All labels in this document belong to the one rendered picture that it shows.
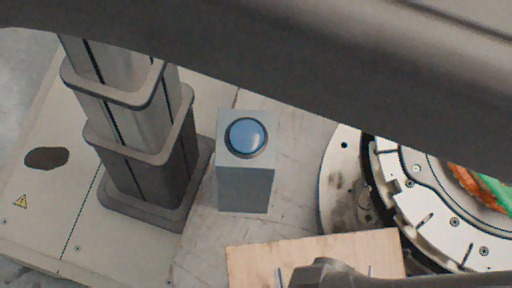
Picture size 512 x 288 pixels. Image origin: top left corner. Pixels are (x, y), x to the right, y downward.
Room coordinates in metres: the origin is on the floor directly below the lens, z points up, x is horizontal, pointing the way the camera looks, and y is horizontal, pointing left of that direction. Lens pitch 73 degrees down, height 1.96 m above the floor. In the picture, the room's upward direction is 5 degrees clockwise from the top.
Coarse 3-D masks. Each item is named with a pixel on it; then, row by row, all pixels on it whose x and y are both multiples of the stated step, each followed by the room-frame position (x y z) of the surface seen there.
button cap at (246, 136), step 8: (240, 120) 0.30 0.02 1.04; (248, 120) 0.30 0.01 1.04; (232, 128) 0.29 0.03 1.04; (240, 128) 0.29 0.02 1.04; (248, 128) 0.29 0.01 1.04; (256, 128) 0.29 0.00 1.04; (232, 136) 0.28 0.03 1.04; (240, 136) 0.28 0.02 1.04; (248, 136) 0.28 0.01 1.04; (256, 136) 0.28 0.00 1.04; (232, 144) 0.27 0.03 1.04; (240, 144) 0.27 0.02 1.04; (248, 144) 0.27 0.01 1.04; (256, 144) 0.27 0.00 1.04; (240, 152) 0.26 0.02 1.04; (248, 152) 0.26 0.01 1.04
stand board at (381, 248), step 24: (288, 240) 0.16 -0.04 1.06; (312, 240) 0.16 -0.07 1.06; (336, 240) 0.17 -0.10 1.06; (360, 240) 0.17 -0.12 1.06; (384, 240) 0.17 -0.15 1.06; (240, 264) 0.13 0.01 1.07; (264, 264) 0.13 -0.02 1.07; (288, 264) 0.13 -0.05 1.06; (360, 264) 0.14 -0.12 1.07; (384, 264) 0.14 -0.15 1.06
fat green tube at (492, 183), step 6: (480, 174) 0.23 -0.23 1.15; (486, 180) 0.22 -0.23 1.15; (492, 180) 0.22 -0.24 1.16; (492, 186) 0.22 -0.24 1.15; (498, 186) 0.22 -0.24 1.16; (498, 192) 0.21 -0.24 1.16; (504, 192) 0.21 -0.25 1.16; (498, 198) 0.21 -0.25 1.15; (504, 198) 0.20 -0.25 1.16; (510, 198) 0.21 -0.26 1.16; (504, 204) 0.20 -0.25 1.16; (510, 204) 0.20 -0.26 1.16; (510, 210) 0.19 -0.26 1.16; (510, 216) 0.19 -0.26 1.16
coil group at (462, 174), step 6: (456, 168) 0.24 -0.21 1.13; (462, 168) 0.24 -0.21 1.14; (456, 174) 0.23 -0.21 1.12; (462, 174) 0.23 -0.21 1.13; (468, 174) 0.23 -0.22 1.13; (462, 180) 0.23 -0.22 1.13; (468, 180) 0.23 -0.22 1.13; (474, 180) 0.23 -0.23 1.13; (468, 186) 0.22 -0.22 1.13; (474, 186) 0.22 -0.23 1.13; (474, 192) 0.22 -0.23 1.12
